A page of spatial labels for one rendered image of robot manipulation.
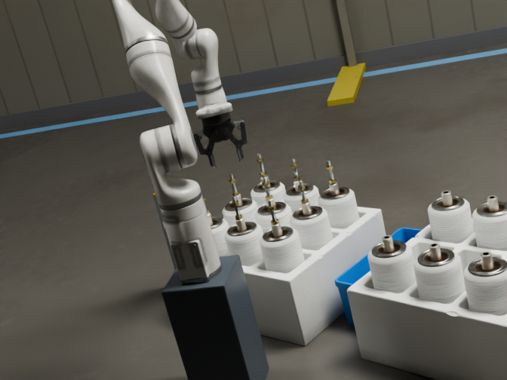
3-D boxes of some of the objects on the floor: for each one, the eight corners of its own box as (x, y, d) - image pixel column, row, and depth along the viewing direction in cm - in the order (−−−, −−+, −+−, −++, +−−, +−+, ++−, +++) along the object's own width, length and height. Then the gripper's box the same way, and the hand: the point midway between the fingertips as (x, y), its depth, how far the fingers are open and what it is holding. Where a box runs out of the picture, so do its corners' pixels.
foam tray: (305, 347, 203) (289, 280, 196) (192, 317, 229) (174, 258, 223) (393, 269, 228) (381, 208, 222) (282, 251, 254) (268, 196, 248)
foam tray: (520, 406, 165) (508, 326, 159) (361, 358, 193) (345, 289, 186) (605, 307, 189) (597, 234, 183) (452, 277, 217) (441, 213, 210)
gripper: (240, 95, 222) (253, 152, 228) (183, 109, 221) (199, 167, 227) (243, 102, 215) (257, 161, 221) (184, 117, 214) (200, 176, 220)
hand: (226, 159), depth 223 cm, fingers open, 6 cm apart
